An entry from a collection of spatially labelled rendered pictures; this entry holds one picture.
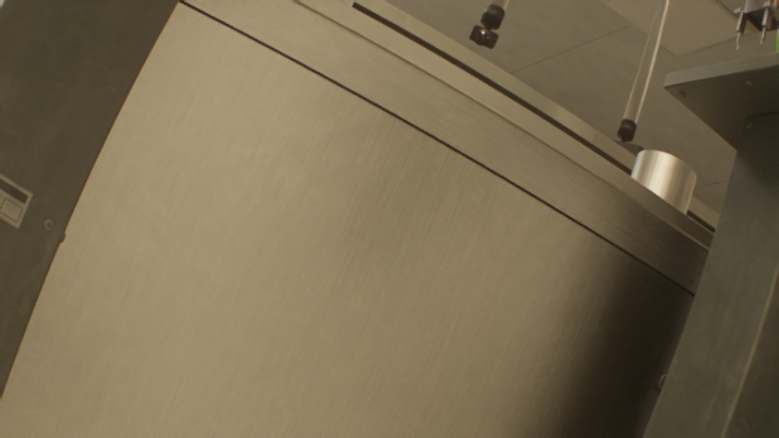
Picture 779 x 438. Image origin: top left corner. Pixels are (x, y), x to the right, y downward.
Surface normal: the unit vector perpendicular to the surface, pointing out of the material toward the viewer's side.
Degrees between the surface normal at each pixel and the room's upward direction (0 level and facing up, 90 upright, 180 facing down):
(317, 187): 90
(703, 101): 180
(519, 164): 90
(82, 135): 90
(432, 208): 90
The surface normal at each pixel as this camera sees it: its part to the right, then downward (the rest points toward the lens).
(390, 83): 0.40, -0.11
